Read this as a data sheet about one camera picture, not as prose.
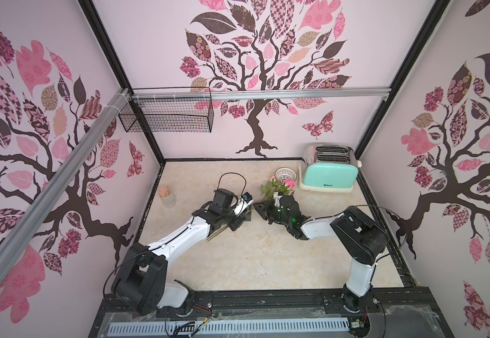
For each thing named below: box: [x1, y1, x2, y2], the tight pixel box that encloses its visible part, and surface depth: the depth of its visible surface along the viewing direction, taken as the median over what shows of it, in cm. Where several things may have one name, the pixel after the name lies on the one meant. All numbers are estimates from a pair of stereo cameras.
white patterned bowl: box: [274, 166, 298, 184], surface depth 112 cm
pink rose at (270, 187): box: [259, 176, 295, 203], surface depth 98 cm
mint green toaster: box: [298, 142, 362, 193], surface depth 101 cm
